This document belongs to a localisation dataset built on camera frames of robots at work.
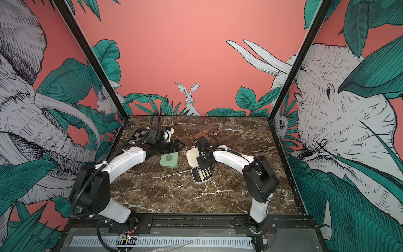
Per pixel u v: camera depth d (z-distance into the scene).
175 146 0.78
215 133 1.11
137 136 1.07
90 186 0.52
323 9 0.70
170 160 0.95
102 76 0.96
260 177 0.48
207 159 0.65
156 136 0.69
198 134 1.08
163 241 0.70
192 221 0.78
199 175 0.90
